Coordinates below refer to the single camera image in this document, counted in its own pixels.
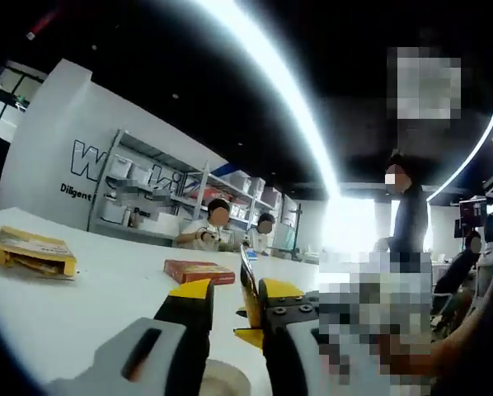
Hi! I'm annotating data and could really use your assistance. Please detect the glass partition windows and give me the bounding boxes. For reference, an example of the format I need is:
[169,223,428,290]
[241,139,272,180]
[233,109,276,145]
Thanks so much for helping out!
[0,59,49,138]

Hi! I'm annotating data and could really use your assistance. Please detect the long ceiling light strip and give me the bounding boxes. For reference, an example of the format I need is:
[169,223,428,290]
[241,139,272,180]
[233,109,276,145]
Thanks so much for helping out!
[196,0,343,196]

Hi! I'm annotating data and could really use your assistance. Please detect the black pole stand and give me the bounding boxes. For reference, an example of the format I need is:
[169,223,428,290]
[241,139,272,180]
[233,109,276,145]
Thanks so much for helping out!
[289,201,308,257]

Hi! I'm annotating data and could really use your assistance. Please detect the curved ceiling light strip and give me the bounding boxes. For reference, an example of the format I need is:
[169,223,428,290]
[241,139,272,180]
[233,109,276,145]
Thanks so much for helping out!
[430,111,493,200]

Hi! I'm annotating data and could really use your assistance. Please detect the white cup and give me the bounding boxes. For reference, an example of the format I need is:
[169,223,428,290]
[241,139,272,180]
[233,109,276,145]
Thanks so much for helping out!
[200,358,252,396]

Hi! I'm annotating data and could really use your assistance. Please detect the red flat box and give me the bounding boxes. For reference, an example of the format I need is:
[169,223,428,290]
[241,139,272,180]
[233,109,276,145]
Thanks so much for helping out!
[163,258,237,286]

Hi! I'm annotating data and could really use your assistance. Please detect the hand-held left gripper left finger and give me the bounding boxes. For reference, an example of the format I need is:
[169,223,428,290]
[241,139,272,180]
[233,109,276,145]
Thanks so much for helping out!
[48,278,217,396]

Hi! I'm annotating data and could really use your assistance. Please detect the white storage bin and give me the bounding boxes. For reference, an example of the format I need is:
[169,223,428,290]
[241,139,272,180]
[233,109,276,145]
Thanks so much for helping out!
[104,201,129,222]
[133,164,153,185]
[110,158,132,179]

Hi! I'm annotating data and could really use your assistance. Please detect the small background monitor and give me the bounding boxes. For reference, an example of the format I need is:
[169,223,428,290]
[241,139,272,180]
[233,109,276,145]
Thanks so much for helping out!
[458,200,489,238]

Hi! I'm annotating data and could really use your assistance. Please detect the yellow cardboard box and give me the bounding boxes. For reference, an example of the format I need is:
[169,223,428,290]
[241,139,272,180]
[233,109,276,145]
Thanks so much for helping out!
[0,225,77,282]

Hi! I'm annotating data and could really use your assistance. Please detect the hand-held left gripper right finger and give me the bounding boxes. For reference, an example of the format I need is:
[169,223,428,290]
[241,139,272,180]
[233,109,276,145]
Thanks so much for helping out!
[257,278,320,396]

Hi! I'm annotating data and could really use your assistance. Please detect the yellow coffee pouch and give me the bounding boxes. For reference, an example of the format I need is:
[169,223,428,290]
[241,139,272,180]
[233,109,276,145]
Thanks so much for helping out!
[232,243,269,352]

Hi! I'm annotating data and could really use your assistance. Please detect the grey metal shelf rack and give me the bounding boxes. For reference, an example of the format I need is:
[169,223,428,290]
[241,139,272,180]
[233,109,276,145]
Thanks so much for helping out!
[87,128,211,244]
[196,163,291,251]

